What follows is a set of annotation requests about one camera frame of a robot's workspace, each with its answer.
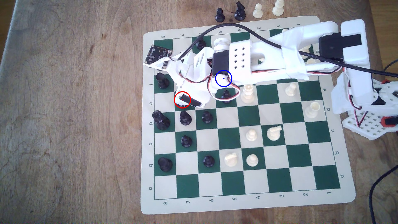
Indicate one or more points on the black pawn d7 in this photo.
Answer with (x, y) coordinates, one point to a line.
(185, 118)

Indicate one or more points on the white chess rook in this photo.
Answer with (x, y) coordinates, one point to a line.
(312, 109)

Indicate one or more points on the black camera circuit board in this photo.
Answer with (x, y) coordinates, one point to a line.
(155, 55)

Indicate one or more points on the white perforated base plate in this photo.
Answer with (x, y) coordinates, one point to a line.
(370, 129)

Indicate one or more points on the red black clamp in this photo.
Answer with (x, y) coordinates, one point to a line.
(388, 122)

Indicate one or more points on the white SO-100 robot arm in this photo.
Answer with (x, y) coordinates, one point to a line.
(353, 26)

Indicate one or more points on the white tape wrap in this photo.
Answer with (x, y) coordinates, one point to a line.
(292, 53)

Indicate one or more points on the black chess knight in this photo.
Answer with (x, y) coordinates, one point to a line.
(239, 12)

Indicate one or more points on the tall black chess piece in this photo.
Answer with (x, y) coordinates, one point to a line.
(161, 120)

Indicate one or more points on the black chess pawn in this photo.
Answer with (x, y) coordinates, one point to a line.
(219, 15)
(207, 117)
(208, 161)
(200, 44)
(226, 96)
(186, 141)

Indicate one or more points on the green white chess mat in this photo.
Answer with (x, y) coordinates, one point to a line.
(279, 186)

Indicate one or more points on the tall white chess piece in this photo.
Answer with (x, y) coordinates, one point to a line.
(247, 94)

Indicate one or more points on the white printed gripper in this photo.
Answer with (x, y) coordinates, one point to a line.
(190, 100)

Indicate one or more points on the black chess rook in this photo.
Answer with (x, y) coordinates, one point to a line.
(165, 164)

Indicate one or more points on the white chess knight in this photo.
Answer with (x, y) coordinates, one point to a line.
(230, 159)
(274, 133)

